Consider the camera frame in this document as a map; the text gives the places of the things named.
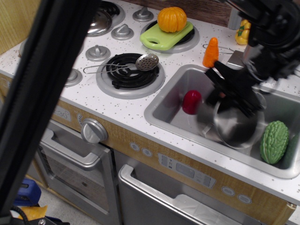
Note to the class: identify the red toy pepper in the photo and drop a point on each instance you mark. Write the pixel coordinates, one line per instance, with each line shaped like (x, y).
(191, 102)

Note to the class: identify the grey toy oven door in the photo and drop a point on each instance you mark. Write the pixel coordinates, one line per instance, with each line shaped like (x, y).
(80, 172)

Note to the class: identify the green toy bitter gourd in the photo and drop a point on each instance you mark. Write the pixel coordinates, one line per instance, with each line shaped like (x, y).
(274, 142)

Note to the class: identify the orange toy pumpkin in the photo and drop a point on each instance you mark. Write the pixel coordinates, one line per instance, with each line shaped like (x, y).
(172, 19)

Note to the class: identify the black back left burner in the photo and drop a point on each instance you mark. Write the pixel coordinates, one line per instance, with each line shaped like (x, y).
(115, 11)

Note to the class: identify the grey stovetop knob middle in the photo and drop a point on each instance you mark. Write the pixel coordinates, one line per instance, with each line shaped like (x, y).
(97, 53)

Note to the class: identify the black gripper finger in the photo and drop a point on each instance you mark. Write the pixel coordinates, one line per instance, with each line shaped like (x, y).
(213, 97)

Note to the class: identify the grey stovetop knob front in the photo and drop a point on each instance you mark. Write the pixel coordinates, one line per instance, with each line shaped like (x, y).
(74, 78)

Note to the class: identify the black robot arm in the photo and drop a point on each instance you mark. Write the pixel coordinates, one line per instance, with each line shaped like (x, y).
(275, 25)

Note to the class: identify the grey toy dishwasher door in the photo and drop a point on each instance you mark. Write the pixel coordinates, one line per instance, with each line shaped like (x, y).
(149, 197)

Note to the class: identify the grey stovetop knob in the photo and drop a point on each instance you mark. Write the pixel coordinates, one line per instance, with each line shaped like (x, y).
(143, 15)
(74, 78)
(122, 33)
(97, 53)

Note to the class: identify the yellow toy bell pepper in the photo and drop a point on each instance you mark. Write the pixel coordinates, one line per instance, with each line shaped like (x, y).
(242, 34)

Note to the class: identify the blue clamp tool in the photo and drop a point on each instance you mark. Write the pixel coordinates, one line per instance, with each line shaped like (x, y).
(28, 194)

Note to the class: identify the orange toy carrot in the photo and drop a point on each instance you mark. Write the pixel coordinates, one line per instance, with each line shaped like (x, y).
(211, 54)

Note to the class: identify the black front stove burner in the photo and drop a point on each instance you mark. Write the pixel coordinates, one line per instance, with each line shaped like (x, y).
(128, 83)

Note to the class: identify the silver oven dial right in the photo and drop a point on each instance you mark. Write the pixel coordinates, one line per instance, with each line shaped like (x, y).
(92, 131)

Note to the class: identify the silver toy faucet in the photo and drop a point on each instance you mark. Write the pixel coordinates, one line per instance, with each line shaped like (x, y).
(235, 59)

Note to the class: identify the grey toy sink basin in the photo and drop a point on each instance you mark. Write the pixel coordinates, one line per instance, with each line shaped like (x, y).
(166, 112)

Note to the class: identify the stainless steel pot lid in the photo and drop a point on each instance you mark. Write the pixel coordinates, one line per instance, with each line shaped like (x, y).
(101, 23)

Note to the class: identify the grey stovetop knob back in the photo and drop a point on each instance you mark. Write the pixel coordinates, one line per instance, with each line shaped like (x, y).
(143, 15)

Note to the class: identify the black camera frame bar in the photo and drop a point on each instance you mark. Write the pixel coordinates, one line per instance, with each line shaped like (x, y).
(53, 44)

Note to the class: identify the metal slotted spoon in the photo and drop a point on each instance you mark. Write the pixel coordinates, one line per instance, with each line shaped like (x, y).
(145, 62)

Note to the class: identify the grey stovetop knob upper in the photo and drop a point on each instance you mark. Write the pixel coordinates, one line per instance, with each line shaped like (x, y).
(122, 33)

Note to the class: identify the green toy cutting board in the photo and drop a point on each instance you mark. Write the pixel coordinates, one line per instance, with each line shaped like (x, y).
(156, 39)

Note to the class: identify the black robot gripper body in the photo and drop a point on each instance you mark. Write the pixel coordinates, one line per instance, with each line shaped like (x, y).
(236, 88)

